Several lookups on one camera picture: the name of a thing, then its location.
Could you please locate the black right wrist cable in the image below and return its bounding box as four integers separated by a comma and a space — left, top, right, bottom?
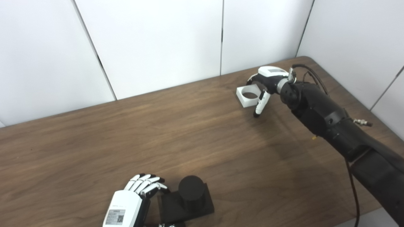
289, 64, 329, 96

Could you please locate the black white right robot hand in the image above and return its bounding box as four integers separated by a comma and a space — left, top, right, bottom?
246, 66, 289, 118

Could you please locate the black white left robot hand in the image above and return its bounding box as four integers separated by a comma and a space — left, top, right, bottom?
103, 173, 171, 227

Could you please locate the white square piece with hole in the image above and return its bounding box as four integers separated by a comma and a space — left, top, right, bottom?
236, 86, 264, 108

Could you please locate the black peg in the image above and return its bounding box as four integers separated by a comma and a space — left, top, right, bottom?
157, 175, 215, 225

